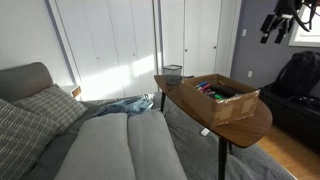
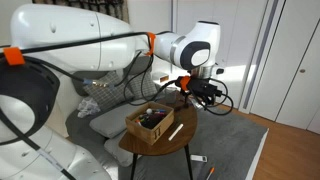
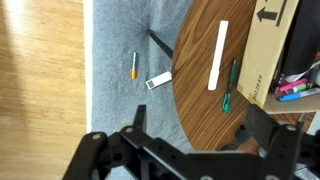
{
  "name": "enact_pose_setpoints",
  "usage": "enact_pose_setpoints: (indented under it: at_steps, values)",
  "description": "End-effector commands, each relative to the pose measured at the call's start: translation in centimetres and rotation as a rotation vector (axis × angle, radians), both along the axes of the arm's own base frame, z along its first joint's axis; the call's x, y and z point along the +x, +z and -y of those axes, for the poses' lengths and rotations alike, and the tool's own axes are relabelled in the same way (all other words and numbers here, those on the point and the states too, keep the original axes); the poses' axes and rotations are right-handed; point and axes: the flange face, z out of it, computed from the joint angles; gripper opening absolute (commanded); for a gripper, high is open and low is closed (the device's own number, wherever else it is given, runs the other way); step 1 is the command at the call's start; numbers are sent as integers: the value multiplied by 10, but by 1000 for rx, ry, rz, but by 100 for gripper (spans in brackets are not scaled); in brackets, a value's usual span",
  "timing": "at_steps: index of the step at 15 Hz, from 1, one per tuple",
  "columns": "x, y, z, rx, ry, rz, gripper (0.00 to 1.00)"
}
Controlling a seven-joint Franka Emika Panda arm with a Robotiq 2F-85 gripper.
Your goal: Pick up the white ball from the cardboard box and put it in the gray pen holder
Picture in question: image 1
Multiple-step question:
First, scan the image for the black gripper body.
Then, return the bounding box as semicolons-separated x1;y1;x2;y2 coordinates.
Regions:
273;0;304;22

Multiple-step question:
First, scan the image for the black object inside box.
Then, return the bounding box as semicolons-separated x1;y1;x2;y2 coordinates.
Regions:
209;84;245;99

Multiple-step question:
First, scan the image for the brown cardboard box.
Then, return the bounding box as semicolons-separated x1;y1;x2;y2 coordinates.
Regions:
181;73;261;129

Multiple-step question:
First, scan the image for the gray mesh pen holder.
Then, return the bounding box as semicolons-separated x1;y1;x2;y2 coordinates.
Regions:
162;64;183;86

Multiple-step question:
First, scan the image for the black backpack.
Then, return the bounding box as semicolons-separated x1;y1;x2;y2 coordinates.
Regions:
271;50;320;100

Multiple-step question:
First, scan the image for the white closet door pair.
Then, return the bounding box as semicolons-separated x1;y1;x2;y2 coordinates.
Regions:
54;0;158;101
159;0;234;78

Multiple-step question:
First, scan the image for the black couch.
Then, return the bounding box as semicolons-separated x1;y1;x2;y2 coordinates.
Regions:
259;83;320;153

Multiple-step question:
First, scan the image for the blue marker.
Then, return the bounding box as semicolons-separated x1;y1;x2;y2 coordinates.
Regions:
194;81;210;89

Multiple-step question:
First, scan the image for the dark wooden side table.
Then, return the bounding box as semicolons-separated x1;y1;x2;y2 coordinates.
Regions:
153;73;274;180

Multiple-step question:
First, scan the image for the gray floor rug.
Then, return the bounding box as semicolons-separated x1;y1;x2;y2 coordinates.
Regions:
151;93;298;180

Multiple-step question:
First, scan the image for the blue denim cloth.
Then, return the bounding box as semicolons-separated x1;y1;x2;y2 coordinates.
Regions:
89;94;155;118

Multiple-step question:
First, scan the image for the light gray cushion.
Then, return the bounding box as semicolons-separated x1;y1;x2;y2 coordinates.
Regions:
54;112;137;180
127;109;188;180

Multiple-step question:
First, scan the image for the white nightstand with wood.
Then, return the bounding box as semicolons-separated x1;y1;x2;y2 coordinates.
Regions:
60;83;83;101

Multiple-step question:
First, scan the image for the small gray plaid pillow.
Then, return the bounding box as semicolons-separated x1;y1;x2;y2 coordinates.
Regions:
13;83;89;134

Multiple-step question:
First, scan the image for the gray sofa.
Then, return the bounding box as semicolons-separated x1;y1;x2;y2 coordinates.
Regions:
0;61;111;180

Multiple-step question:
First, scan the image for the large gray plaid pillow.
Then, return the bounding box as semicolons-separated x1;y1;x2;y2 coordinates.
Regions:
0;98;60;180

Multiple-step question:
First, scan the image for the white window frame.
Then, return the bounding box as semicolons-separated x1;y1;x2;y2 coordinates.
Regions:
288;0;320;48

